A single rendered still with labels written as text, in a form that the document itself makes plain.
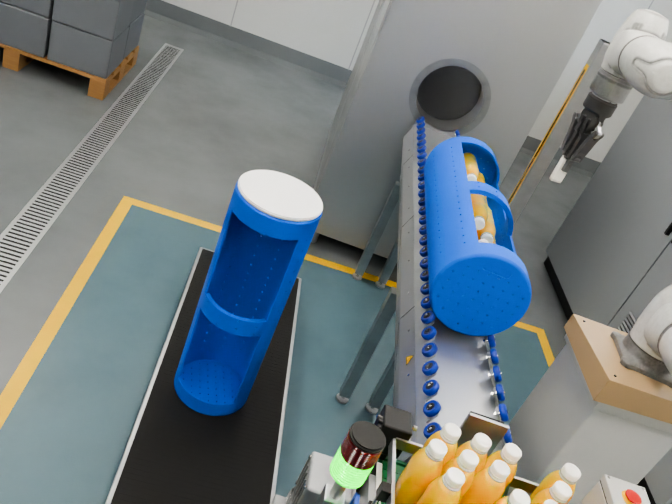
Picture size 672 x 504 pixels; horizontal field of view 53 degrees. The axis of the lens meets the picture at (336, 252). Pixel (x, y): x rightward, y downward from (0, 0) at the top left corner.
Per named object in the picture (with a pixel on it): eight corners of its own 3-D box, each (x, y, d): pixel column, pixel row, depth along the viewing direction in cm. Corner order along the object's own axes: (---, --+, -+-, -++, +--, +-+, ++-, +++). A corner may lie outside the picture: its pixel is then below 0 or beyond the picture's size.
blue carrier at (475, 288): (476, 212, 276) (511, 152, 261) (500, 350, 201) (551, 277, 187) (412, 186, 272) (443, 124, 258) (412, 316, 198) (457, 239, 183)
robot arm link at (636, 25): (592, 61, 166) (606, 75, 155) (627, -2, 159) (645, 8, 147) (631, 77, 167) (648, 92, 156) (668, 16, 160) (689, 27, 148)
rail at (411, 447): (550, 497, 158) (557, 489, 157) (551, 500, 157) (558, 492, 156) (391, 444, 154) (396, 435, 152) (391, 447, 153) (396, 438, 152)
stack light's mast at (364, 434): (353, 485, 121) (387, 426, 113) (350, 515, 116) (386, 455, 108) (320, 474, 121) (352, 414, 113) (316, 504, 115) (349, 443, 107)
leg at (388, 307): (348, 396, 303) (403, 289, 270) (347, 405, 298) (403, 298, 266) (336, 392, 302) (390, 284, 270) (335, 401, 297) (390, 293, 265)
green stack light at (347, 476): (365, 464, 118) (376, 445, 116) (363, 494, 113) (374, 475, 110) (331, 452, 118) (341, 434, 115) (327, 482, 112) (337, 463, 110)
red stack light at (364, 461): (376, 445, 116) (385, 430, 114) (375, 475, 110) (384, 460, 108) (341, 433, 115) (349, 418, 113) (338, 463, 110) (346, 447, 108)
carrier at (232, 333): (174, 356, 265) (172, 412, 242) (233, 163, 220) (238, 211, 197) (245, 365, 274) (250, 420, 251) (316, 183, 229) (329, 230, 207)
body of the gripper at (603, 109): (625, 108, 163) (604, 142, 167) (609, 95, 169) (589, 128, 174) (600, 99, 160) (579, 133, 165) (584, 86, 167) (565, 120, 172)
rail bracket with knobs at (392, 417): (403, 443, 163) (420, 414, 158) (402, 467, 157) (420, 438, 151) (364, 430, 162) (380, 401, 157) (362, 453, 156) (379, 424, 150)
